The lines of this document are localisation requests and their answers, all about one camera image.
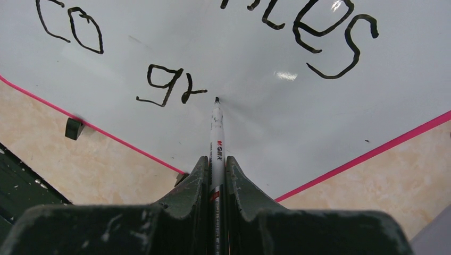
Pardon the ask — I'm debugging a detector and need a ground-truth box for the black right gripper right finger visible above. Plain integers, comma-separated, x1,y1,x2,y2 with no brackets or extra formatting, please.
226,156,413,254

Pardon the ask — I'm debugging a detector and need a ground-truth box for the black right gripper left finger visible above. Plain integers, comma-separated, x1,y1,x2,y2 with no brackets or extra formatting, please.
1,156,208,254

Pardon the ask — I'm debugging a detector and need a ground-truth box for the silver whiteboard marker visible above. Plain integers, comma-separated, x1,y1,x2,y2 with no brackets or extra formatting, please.
208,97,229,254

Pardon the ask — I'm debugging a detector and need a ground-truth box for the pink framed whiteboard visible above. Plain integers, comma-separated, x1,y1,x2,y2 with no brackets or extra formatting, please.
1,1,450,200

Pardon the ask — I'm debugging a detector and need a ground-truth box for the black whiteboard clip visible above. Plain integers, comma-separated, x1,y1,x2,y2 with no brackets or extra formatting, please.
65,117,85,141
174,173,190,187

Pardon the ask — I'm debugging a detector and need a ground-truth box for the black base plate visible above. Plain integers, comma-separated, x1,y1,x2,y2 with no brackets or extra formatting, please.
1,144,72,243

